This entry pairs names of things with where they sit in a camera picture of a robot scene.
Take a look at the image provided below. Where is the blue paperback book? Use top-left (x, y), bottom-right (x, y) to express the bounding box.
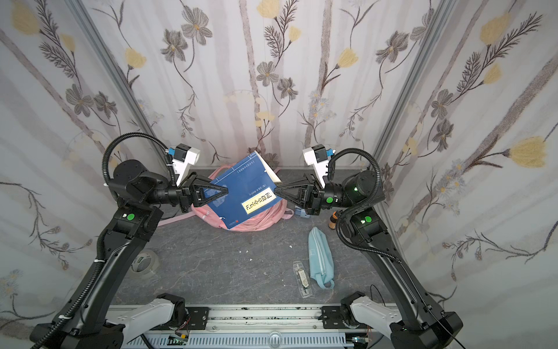
top-left (208, 152), bottom-right (284, 230)

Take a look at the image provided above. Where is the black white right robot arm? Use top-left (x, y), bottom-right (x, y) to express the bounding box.
top-left (275, 145), bottom-right (463, 348)

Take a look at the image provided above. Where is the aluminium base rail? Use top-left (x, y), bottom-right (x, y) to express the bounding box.
top-left (123, 298), bottom-right (403, 348)

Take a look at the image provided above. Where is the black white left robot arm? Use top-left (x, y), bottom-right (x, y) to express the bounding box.
top-left (30, 132), bottom-right (228, 348)

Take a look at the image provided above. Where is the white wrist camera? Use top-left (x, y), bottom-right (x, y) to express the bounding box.
top-left (302, 144), bottom-right (336, 188)
top-left (167, 143), bottom-right (200, 186)

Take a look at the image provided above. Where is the light blue pencil case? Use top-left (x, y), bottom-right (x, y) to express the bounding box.
top-left (308, 227), bottom-right (335, 289)

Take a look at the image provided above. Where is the small orange-capped bottle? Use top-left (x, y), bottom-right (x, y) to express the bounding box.
top-left (328, 211), bottom-right (339, 230)

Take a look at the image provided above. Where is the pink school backpack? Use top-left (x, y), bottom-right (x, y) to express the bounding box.
top-left (158, 164), bottom-right (296, 232)

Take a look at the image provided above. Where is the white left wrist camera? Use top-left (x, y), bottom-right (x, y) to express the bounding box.
top-left (167, 143), bottom-right (200, 186)

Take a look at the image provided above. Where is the clear tape roll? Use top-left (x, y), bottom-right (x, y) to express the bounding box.
top-left (129, 250), bottom-right (160, 279)

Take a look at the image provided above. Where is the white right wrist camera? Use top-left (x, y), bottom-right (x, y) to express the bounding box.
top-left (302, 144), bottom-right (336, 188)

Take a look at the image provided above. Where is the clear plastic stapler box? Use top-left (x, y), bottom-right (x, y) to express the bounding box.
top-left (293, 261), bottom-right (313, 299)

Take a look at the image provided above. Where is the blue pencil sharpener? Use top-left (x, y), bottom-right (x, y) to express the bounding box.
top-left (294, 207), bottom-right (310, 219)

